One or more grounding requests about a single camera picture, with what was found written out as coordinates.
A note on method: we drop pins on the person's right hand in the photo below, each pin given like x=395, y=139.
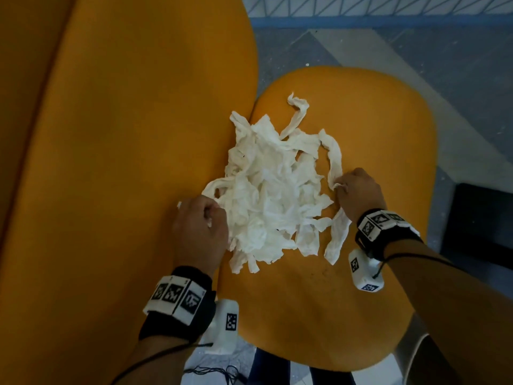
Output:
x=360, y=192

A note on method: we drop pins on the person's left hand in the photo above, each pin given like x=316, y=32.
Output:
x=196, y=236

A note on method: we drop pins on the pile of white paper scraps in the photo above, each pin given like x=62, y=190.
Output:
x=272, y=188

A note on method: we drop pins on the orange upholstered chair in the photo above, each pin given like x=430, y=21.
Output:
x=120, y=156

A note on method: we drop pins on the person's left forearm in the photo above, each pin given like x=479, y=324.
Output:
x=160, y=364

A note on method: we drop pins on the person's right forearm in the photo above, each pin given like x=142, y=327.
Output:
x=461, y=316

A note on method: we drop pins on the person's left leg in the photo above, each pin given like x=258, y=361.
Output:
x=268, y=370

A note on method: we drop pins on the person's leg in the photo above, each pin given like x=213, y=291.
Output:
x=268, y=370
x=332, y=378

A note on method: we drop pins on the person's right leg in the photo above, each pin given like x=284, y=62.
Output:
x=332, y=378

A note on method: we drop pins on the blue mesh fence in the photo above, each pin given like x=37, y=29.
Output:
x=360, y=22

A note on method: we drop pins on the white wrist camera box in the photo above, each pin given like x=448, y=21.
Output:
x=226, y=336
x=360, y=272

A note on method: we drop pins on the white pedestal table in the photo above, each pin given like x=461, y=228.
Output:
x=481, y=220

